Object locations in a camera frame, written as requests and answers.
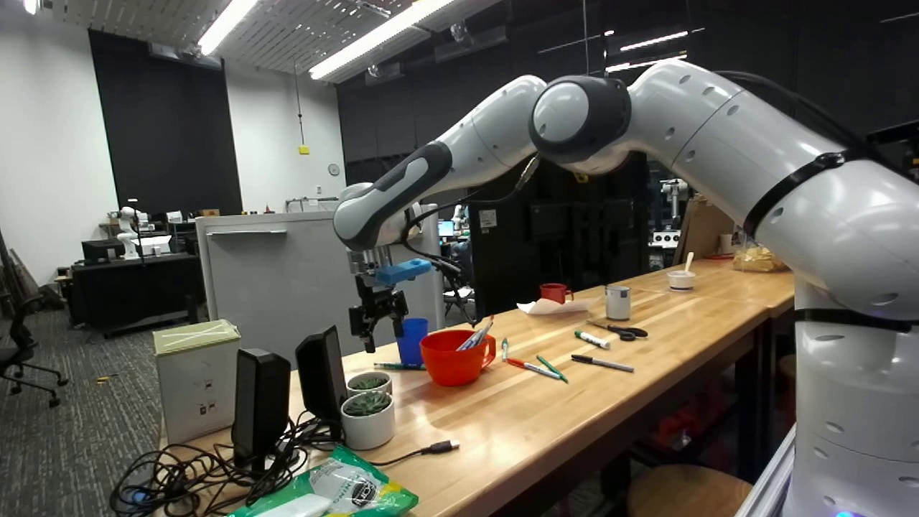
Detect white marker with orange cap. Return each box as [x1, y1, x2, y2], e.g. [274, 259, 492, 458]
[502, 353, 559, 382]

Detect white cup with stick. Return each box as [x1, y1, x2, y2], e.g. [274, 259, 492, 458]
[666, 251, 702, 294]

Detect gray metal can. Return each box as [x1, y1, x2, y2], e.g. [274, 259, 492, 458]
[604, 281, 635, 324]

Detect long ceiling light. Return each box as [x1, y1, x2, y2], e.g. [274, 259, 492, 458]
[196, 0, 262, 58]
[307, 0, 453, 84]

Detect brown cardboard box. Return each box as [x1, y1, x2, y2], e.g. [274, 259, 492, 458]
[680, 196, 740, 259]

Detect blue plastic cup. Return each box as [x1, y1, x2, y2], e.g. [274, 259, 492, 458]
[394, 315, 433, 373]

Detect black USB cable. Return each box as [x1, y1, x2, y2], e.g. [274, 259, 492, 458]
[368, 438, 463, 471]

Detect black handled scissors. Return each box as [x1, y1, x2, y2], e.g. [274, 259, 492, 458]
[588, 318, 653, 344]

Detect red bin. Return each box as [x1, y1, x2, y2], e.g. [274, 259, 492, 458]
[656, 396, 740, 458]

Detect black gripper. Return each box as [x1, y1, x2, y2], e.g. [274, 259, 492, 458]
[345, 277, 411, 356]

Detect black office chair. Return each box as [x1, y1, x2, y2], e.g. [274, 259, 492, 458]
[0, 234, 73, 412]

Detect green wipes packet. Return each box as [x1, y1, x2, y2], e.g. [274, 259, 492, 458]
[228, 445, 422, 517]

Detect yellow bag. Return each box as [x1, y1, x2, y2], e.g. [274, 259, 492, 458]
[729, 244, 789, 277]

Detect slim all green pen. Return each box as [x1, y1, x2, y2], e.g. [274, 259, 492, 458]
[534, 353, 571, 389]

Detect purple capped marker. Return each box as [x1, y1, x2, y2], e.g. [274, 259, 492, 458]
[453, 315, 498, 356]

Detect black cable tangle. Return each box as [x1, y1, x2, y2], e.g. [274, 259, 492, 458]
[106, 419, 320, 517]

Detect orange plastic bowl with handle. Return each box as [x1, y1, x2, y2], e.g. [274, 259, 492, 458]
[419, 328, 502, 392]

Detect black desk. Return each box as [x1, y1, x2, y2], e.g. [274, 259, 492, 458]
[67, 251, 206, 333]

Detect white box with green lid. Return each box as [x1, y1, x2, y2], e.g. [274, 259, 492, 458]
[149, 315, 243, 449]

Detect gray marker with black cap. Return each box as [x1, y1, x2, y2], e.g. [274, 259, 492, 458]
[568, 351, 638, 376]

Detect white pot with succulent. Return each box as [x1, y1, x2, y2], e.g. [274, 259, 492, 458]
[340, 389, 397, 453]
[345, 369, 397, 396]

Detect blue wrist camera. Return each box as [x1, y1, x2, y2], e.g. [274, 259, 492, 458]
[373, 255, 436, 288]

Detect white paper sheet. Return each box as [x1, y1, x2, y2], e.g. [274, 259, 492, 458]
[513, 294, 592, 318]

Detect round wooden stool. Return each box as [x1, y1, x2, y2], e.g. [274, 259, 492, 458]
[627, 462, 755, 517]

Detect black speaker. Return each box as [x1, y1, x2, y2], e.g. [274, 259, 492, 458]
[229, 344, 292, 462]
[292, 324, 351, 429]

